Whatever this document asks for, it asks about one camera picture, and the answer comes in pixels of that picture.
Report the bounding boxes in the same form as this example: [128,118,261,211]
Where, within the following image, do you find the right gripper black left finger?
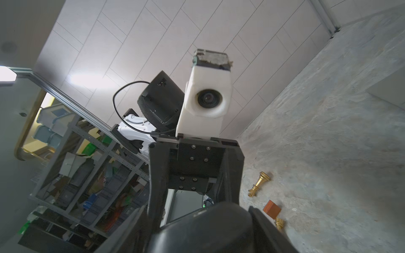
[95,205,147,253]

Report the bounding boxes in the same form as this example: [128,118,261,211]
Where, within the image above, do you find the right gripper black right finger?
[248,206,298,253]

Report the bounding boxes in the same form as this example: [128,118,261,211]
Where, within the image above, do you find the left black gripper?
[147,137,245,234]

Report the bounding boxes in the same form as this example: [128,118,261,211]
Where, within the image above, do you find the black wireless mouse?
[146,202,254,253]

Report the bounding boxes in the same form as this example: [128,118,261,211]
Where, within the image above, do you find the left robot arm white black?
[128,66,251,238]

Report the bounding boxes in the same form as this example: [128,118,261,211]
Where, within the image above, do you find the small gold chess pawn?
[275,218,285,231]

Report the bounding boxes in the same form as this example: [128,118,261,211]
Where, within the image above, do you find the brown wooden block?
[263,200,282,220]

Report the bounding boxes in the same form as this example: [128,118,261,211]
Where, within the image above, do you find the tall gold chess piece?
[248,171,271,198]

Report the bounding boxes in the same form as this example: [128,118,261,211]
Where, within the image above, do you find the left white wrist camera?
[176,49,233,139]

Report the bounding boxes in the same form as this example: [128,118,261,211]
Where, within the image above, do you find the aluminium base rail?
[9,66,153,165]

